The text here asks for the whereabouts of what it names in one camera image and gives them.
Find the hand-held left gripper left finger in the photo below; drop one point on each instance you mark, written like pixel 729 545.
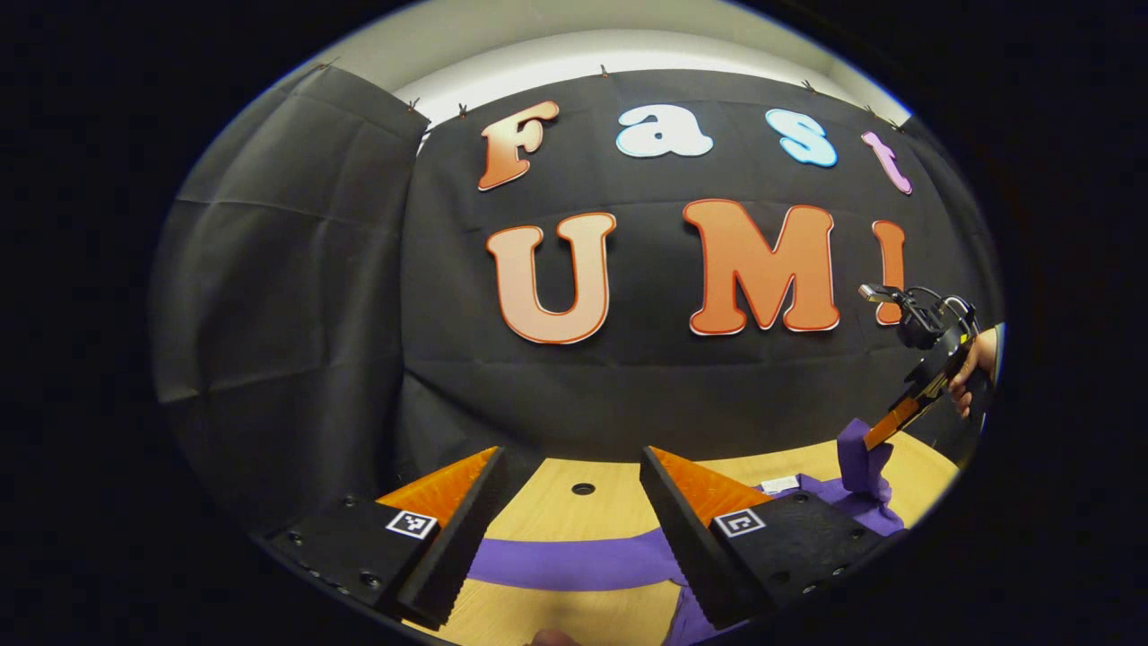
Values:
pixel 457 538

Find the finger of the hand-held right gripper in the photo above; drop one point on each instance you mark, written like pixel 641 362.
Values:
pixel 892 422

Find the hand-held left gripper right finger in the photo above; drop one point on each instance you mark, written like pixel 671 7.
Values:
pixel 686 538

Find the purple shirt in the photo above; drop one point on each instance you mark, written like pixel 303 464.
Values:
pixel 574 561

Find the black backdrop cloth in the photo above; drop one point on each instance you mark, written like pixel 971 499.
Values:
pixel 359 314

